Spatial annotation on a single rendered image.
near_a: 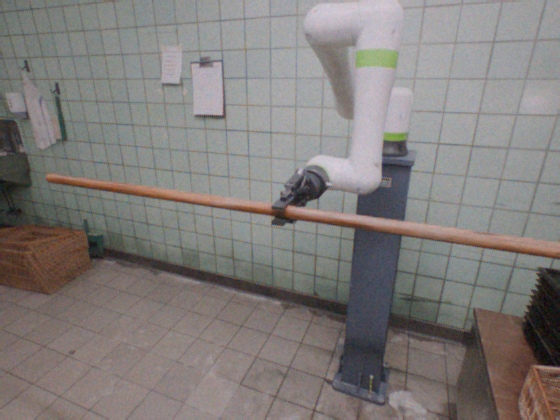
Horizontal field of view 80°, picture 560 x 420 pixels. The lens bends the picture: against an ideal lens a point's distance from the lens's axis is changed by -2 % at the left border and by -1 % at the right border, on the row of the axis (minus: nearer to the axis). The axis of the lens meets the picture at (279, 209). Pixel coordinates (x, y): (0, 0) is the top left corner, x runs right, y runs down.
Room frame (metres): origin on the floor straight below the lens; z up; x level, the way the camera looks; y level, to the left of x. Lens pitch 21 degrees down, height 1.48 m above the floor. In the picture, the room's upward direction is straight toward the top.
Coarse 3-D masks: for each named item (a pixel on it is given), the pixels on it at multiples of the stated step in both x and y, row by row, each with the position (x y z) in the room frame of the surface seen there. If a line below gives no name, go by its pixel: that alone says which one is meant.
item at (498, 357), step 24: (480, 312) 1.13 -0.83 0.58; (480, 336) 1.00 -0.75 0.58; (504, 336) 1.00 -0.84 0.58; (480, 360) 0.95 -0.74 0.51; (504, 360) 0.88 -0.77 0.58; (528, 360) 0.88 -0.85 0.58; (480, 384) 0.88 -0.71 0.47; (504, 384) 0.78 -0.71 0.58; (480, 408) 0.82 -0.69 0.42; (504, 408) 0.70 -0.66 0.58
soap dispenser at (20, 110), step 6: (6, 96) 2.79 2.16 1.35; (12, 96) 2.77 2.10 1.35; (18, 96) 2.80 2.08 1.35; (12, 102) 2.77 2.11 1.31; (18, 102) 2.79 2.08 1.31; (24, 102) 2.83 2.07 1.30; (12, 108) 2.78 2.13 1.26; (18, 108) 2.78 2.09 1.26; (24, 108) 2.82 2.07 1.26; (18, 114) 2.78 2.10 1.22; (24, 114) 2.82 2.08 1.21
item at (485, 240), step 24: (120, 192) 0.89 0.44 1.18; (144, 192) 0.85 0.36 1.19; (168, 192) 0.83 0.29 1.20; (288, 216) 0.70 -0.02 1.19; (312, 216) 0.68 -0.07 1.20; (336, 216) 0.66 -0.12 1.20; (360, 216) 0.65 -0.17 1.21; (456, 240) 0.57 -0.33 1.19; (480, 240) 0.56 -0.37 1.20; (504, 240) 0.55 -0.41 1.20; (528, 240) 0.54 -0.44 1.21
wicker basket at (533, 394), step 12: (528, 372) 0.72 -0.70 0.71; (540, 372) 0.70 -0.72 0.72; (552, 372) 0.69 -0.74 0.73; (528, 384) 0.70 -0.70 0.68; (540, 384) 0.65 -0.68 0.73; (552, 384) 0.69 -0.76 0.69; (528, 396) 0.69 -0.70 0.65; (540, 396) 0.63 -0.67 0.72; (552, 396) 0.69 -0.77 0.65; (528, 408) 0.67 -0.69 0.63; (540, 408) 0.61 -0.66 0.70; (552, 408) 0.68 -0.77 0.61
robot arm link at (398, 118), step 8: (400, 88) 1.30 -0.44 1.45; (392, 96) 1.28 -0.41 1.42; (400, 96) 1.27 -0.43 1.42; (408, 96) 1.28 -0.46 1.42; (392, 104) 1.27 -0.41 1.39; (400, 104) 1.27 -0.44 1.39; (408, 104) 1.28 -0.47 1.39; (392, 112) 1.27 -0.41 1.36; (400, 112) 1.27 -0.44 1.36; (408, 112) 1.28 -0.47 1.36; (392, 120) 1.27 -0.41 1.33; (400, 120) 1.27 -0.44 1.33; (408, 120) 1.29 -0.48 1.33; (384, 128) 1.28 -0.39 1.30; (392, 128) 1.27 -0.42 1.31; (400, 128) 1.27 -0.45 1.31; (408, 128) 1.30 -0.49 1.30; (384, 136) 1.29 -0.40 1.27; (392, 136) 1.27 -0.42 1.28; (400, 136) 1.28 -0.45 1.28
